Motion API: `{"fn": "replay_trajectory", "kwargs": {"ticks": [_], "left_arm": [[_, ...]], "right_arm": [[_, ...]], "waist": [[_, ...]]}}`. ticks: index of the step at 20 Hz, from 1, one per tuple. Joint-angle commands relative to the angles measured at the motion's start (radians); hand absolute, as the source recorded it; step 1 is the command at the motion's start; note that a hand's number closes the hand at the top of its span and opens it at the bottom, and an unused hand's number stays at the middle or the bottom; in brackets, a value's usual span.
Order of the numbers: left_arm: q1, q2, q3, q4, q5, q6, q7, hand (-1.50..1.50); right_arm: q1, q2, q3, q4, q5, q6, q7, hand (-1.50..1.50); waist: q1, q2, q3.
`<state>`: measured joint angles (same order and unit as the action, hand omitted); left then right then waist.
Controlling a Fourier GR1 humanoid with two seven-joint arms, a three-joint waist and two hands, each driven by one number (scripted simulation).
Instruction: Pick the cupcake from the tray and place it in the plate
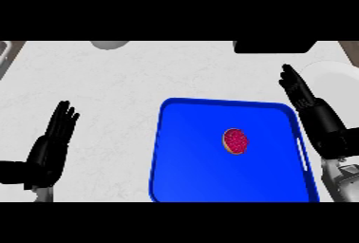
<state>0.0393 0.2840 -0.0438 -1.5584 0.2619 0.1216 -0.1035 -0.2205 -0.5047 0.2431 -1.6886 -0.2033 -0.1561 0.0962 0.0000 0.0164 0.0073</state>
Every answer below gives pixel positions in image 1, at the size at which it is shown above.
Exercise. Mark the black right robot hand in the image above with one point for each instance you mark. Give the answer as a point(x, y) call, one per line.
point(319, 118)

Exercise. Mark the blue plastic tray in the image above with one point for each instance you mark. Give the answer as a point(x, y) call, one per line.
point(230, 171)

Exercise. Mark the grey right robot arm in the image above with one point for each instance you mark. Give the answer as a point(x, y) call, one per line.
point(342, 178)

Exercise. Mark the black appliance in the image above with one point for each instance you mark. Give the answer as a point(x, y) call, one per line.
point(274, 46)

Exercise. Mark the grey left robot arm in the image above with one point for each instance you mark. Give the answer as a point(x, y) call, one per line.
point(44, 194)

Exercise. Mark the grey rounded object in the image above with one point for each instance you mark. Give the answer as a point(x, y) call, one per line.
point(110, 45)

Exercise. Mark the pink frosted cupcake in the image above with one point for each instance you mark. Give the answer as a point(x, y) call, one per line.
point(236, 141)

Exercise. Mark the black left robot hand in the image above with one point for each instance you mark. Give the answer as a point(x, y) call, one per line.
point(48, 152)

